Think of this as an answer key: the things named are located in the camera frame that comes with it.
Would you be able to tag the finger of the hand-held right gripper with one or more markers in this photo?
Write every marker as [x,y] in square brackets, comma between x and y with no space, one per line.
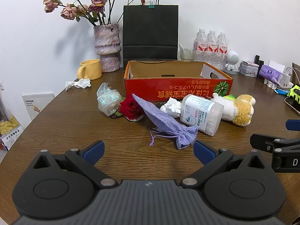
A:
[264,142]
[293,124]

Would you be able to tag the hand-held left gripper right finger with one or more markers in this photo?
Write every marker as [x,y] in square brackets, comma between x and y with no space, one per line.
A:
[204,151]

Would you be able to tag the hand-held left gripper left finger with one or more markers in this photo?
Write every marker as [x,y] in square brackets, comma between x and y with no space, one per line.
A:
[95,150]

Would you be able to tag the white plastic jar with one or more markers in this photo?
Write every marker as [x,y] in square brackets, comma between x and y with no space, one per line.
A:
[201,114]

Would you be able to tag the white and tan plush toy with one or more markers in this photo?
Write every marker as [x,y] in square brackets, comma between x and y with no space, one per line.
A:
[241,110]

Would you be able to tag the clear dark item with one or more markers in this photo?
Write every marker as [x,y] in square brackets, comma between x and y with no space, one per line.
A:
[116,115]

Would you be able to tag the iridescent plastic bag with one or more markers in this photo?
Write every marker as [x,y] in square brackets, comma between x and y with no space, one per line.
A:
[107,100]

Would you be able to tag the large white tissue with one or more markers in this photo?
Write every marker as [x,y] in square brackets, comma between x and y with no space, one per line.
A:
[172,107]

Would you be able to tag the red rose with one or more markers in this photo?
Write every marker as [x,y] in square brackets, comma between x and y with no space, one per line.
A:
[131,107]

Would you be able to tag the green packet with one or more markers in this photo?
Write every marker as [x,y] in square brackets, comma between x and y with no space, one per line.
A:
[230,97]

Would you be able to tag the dark snack packet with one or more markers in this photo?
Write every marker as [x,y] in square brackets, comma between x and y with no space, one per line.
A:
[162,104]

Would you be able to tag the orange cardboard box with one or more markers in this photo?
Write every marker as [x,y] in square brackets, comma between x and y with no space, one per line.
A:
[164,89]

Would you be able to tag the neon yellow black glove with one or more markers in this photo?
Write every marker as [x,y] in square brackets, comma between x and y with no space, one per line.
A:
[294,91]

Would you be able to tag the purple tissue pack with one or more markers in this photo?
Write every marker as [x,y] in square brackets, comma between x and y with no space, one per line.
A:
[269,73]

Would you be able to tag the small crumpled white tissue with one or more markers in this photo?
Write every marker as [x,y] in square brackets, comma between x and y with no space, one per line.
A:
[79,83]

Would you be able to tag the grey tin box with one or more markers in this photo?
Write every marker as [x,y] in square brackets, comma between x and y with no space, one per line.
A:
[248,70]

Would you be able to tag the black boxes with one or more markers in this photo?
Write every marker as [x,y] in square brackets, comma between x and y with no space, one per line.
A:
[259,61]

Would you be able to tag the pink case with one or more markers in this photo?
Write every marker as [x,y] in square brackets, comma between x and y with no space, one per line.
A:
[249,63]

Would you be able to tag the yellow mug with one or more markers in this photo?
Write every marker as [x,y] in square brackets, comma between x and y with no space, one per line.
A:
[91,69]

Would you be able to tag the box of yellow packets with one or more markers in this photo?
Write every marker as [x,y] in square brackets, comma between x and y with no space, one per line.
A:
[9,131]

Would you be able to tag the white robot figurine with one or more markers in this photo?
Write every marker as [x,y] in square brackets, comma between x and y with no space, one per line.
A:
[232,58]

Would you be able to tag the clear glass cup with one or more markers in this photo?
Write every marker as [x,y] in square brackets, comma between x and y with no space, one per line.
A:
[187,54]

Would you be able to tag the clear water bottle red label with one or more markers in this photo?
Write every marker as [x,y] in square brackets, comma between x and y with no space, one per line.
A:
[200,46]
[222,51]
[212,49]

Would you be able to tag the mottled purple ceramic vase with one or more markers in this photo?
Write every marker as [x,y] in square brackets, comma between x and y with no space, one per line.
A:
[107,49]

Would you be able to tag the spoon in glass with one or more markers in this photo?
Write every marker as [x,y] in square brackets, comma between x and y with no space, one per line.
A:
[183,51]

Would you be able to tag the black paper bag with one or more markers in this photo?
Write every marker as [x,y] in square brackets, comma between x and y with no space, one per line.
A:
[150,32]

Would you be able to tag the dried pink rose bouquet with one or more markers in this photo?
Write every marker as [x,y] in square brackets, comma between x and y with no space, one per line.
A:
[70,10]

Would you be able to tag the teal binder clip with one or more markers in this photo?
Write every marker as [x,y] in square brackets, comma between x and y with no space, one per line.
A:
[151,4]

